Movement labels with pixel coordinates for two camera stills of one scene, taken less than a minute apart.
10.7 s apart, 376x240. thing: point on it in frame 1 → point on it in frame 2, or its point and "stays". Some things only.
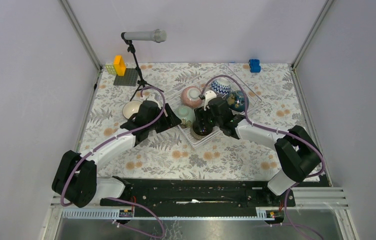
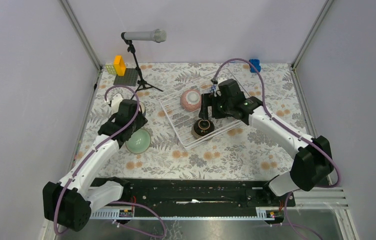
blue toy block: x=254 y=65 stays
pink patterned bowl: x=190 y=97 stays
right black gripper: x=201 y=113 → x=210 y=99
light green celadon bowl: x=187 y=115 → x=139 y=142
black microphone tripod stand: x=131 y=49 stays
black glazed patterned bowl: x=200 y=129 stays
